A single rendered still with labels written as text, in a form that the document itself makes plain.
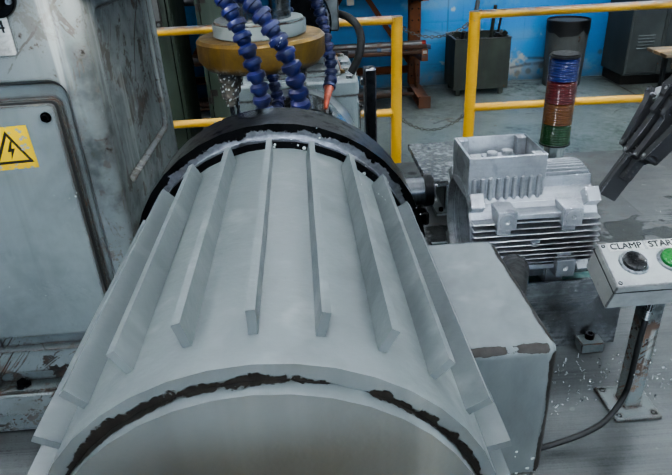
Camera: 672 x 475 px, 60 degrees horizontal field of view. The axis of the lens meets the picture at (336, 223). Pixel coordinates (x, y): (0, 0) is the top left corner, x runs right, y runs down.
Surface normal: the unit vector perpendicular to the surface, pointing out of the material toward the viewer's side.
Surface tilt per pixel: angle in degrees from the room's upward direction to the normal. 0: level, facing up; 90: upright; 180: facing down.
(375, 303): 60
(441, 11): 90
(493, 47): 90
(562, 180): 88
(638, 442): 0
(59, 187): 90
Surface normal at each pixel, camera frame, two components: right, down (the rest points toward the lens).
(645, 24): 0.04, 0.45
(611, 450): -0.04, -0.89
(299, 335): 0.18, -0.88
